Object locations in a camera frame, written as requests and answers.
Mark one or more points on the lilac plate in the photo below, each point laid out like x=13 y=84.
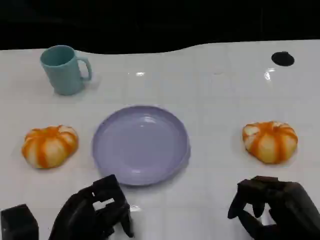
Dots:
x=140 y=145

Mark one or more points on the pale green mug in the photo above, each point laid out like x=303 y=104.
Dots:
x=63 y=73

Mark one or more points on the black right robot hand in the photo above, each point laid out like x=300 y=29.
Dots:
x=295 y=200

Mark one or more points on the black round table grommet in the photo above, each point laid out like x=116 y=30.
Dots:
x=282 y=58

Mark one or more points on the orange white toy bread roll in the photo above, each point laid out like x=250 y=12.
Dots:
x=271 y=142
x=50 y=147

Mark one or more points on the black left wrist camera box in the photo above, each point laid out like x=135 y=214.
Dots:
x=18 y=222

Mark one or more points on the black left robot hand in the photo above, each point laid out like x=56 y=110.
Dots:
x=80 y=212

